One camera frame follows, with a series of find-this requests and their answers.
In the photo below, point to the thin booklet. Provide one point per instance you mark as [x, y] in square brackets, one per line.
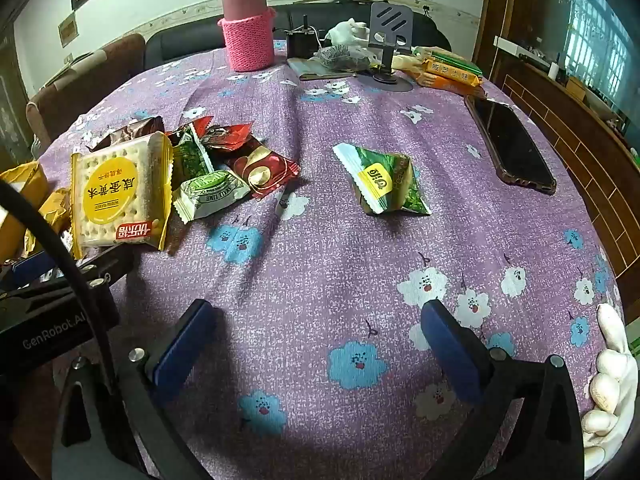
[310, 69]

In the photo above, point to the small wall plaque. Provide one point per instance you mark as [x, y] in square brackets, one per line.
[68, 30]

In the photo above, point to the black box device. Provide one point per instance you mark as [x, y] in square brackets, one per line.
[300, 42]

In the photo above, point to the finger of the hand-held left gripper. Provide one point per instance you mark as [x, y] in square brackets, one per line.
[31, 266]
[107, 262]

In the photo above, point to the purple floral tablecloth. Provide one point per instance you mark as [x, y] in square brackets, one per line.
[325, 260]

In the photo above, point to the white long box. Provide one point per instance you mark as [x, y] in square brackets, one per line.
[512, 46]

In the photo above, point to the green and white candy packet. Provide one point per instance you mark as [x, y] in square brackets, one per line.
[207, 192]

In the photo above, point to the dark red gold snack packet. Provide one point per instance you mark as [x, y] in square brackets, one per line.
[260, 167]

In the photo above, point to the white glove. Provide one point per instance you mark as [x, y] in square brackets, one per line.
[607, 390]

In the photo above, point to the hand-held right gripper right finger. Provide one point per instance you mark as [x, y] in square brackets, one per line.
[450, 355]

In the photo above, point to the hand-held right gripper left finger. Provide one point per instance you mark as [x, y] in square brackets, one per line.
[186, 345]

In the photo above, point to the wooden door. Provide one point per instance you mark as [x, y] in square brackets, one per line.
[10, 105]

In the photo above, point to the grey phone stand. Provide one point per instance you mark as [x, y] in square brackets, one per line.
[392, 27]

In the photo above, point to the red black-print snack packet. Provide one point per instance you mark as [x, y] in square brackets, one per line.
[192, 127]
[227, 136]

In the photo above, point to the black sofa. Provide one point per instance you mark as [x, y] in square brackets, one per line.
[190, 42]

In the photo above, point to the black smartphone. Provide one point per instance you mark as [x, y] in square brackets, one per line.
[510, 142]

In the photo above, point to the large yellow cracker packet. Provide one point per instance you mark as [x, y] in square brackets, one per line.
[117, 192]

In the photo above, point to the dark green snack packet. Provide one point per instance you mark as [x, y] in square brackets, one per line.
[192, 157]

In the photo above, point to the pink thermos with knitted sleeve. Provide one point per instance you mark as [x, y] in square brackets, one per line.
[247, 25]

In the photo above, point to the yellow cardboard box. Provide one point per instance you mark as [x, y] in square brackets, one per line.
[20, 180]

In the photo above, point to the wooden cabinet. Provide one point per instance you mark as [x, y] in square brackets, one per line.
[575, 125]

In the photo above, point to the pile of orange cracker packets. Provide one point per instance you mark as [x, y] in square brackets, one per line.
[445, 72]

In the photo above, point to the green yellow-label snack packet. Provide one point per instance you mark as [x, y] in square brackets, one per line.
[385, 182]

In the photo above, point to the brown chair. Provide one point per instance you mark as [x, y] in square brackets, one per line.
[85, 90]

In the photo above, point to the shiny red-brown foil packet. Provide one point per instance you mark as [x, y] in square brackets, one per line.
[130, 132]

